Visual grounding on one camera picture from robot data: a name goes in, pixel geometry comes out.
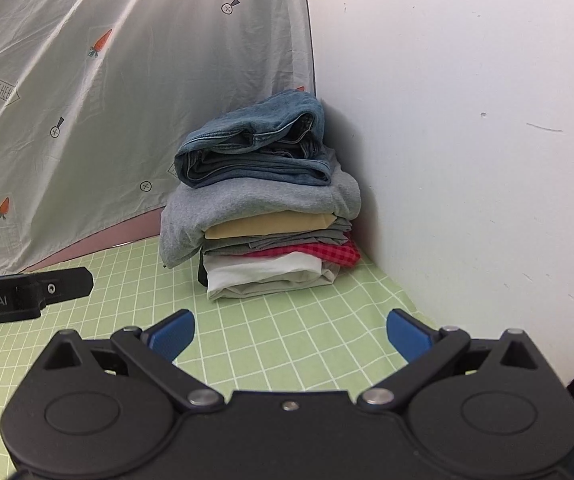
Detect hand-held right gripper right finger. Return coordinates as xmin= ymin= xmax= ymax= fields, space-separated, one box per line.
xmin=357 ymin=309 xmax=542 ymax=411

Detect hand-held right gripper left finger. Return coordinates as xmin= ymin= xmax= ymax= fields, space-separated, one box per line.
xmin=32 ymin=309 xmax=225 ymax=411

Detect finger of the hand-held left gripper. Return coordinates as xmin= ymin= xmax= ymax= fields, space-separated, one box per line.
xmin=17 ymin=267 xmax=94 ymax=306

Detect blue denim jeans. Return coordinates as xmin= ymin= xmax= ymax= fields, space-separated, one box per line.
xmin=174 ymin=89 xmax=338 ymax=190

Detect pink board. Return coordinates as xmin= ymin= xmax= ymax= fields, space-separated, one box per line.
xmin=17 ymin=207 xmax=165 ymax=273

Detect white folded garment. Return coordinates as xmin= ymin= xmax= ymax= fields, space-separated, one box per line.
xmin=204 ymin=252 xmax=342 ymax=302

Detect red checked folded garment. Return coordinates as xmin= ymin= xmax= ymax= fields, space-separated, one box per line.
xmin=239 ymin=240 xmax=362 ymax=267

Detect beige folded garment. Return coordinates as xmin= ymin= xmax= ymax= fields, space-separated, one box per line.
xmin=204 ymin=210 xmax=340 ymax=241

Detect grey folded garment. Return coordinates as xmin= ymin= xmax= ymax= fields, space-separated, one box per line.
xmin=202 ymin=227 xmax=352 ymax=256

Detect grey folded sweatshirt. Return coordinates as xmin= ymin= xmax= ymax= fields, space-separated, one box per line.
xmin=159 ymin=167 xmax=362 ymax=270

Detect grey printed sheet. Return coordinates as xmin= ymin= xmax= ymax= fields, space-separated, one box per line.
xmin=0 ymin=0 xmax=318 ymax=278

